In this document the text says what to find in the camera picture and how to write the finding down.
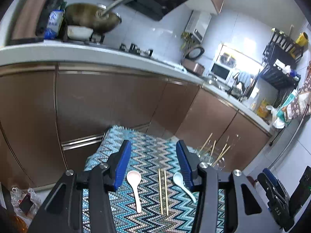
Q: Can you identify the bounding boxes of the light blue ceramic spoon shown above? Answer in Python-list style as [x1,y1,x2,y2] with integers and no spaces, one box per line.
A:
[173,172,196,203]

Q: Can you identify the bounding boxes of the pink rice cooker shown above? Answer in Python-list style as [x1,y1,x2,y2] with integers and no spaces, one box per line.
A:
[181,45,205,76]

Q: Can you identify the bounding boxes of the white gas water heater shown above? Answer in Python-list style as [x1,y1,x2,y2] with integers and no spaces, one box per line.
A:
[184,10,211,44]

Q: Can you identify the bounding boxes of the brass wok with handle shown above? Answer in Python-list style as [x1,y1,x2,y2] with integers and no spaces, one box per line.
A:
[65,0,134,35]

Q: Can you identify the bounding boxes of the white pink ceramic spoon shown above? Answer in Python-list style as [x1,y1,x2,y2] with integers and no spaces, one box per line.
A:
[127,170,142,214]

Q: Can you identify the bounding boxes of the white microwave oven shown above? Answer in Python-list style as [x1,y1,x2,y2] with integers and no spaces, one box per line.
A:
[210,63,232,83]

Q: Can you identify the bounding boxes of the yellow roll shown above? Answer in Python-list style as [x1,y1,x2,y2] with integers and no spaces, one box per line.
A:
[295,32,309,47]

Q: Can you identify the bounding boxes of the white bowl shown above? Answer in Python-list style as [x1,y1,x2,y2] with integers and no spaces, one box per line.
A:
[67,25,93,41]

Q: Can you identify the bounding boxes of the zigzag knitted table cloth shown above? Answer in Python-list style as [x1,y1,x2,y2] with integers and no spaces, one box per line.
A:
[82,125,226,233]

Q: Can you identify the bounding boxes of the brown lower cabinets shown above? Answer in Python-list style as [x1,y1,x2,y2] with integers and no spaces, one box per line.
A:
[1,62,272,188]

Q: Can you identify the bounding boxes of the gas stove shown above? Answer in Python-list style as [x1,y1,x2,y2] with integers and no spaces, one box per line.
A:
[62,35,180,67]

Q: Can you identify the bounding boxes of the wire and plastic utensil holder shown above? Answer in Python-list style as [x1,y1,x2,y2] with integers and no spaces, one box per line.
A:
[195,145,227,172]

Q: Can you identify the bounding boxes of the black wall rack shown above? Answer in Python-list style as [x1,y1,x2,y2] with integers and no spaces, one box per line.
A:
[259,28,304,90]

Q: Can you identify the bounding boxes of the blue label bottle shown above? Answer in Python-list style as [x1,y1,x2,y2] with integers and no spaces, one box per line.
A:
[44,10,65,40]

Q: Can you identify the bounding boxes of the patterned hanging apron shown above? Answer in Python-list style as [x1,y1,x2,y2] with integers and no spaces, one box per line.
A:
[282,62,311,123]

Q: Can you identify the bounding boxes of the yellow bottle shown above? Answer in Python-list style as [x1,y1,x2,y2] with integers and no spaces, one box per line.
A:
[256,99,269,118]

